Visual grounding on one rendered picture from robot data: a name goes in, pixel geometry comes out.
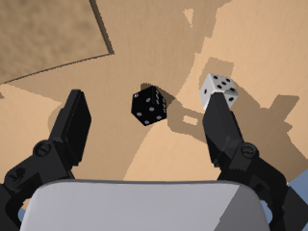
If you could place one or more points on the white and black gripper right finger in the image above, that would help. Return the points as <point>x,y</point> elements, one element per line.
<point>240,161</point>

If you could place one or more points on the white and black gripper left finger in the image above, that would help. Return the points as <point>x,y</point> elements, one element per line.
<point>52,160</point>

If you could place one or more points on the tan flat mat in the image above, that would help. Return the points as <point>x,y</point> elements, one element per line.
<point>39,34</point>

